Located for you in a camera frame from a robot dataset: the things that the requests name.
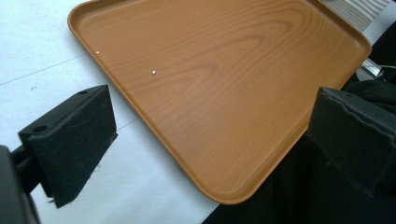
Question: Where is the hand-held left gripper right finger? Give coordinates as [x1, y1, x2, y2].
[306, 87, 396, 198]

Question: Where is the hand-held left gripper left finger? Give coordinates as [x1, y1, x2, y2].
[18, 84, 119, 209]

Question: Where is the silver metal stand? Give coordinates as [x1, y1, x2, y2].
[356, 58, 386, 81]

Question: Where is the grey striped cloth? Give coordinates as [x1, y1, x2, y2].
[320, 0, 392, 33]

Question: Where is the brown wooden tray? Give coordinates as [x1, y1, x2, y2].
[67, 0, 373, 205]

